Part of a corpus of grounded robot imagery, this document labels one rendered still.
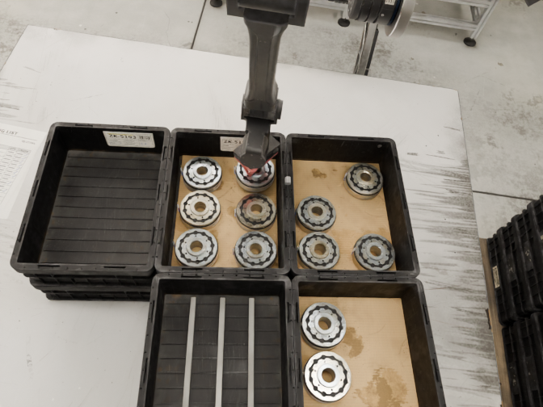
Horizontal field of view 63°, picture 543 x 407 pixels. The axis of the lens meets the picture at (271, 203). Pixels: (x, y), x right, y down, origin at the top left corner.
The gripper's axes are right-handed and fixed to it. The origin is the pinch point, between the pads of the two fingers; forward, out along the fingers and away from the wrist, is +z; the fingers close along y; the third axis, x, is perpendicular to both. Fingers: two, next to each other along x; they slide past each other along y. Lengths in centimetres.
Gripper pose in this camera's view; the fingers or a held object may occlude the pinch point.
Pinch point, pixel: (255, 167)
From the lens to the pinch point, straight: 117.0
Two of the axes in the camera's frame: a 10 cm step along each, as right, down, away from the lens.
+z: -0.7, 4.8, 8.7
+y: 7.0, -6.0, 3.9
